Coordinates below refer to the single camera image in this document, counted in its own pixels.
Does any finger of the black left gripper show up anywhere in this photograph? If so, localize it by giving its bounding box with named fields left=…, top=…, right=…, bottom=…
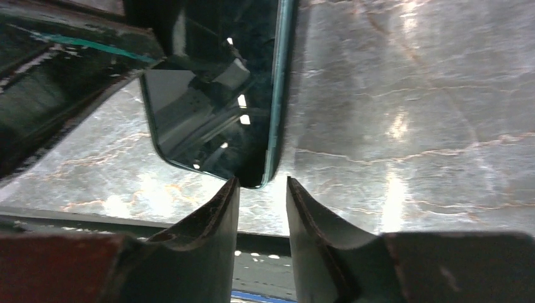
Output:
left=1, top=1, right=164, bottom=184

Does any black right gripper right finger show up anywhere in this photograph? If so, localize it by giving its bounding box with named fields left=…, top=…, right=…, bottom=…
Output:
left=286, top=177, right=534, bottom=302

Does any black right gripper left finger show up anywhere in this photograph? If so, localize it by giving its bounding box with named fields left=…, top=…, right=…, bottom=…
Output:
left=1, top=178, right=240, bottom=302

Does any teal edged black smartphone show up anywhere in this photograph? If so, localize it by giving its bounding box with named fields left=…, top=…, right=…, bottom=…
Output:
left=139, top=1, right=295, bottom=188

